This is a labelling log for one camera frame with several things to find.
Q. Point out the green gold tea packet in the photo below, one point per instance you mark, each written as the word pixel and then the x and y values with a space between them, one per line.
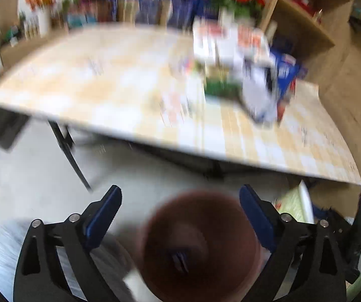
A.
pixel 219 82

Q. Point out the green paper cup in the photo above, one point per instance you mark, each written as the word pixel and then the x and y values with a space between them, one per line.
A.
pixel 297 203

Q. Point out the yellow plaid tablecloth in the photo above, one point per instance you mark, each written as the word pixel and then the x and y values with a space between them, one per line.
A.
pixel 120 81

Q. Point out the wooden shelf unit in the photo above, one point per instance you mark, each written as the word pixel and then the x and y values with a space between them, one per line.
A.
pixel 309 27

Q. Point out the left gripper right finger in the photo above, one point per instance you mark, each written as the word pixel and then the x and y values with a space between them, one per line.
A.
pixel 320 275

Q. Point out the maroon trash bin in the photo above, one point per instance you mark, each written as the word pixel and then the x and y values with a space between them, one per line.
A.
pixel 199 246

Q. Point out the blue coffee box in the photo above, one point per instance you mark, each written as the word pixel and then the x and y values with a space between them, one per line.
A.
pixel 288 71

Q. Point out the white paper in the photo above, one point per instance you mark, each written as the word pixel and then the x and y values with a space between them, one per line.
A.
pixel 260 91

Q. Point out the folding table frame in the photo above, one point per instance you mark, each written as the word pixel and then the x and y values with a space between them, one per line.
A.
pixel 66 144

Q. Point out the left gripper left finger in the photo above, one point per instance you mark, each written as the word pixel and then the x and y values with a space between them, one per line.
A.
pixel 39 275

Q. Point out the floral white plastic bag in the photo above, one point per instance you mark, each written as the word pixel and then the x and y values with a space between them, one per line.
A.
pixel 230 45

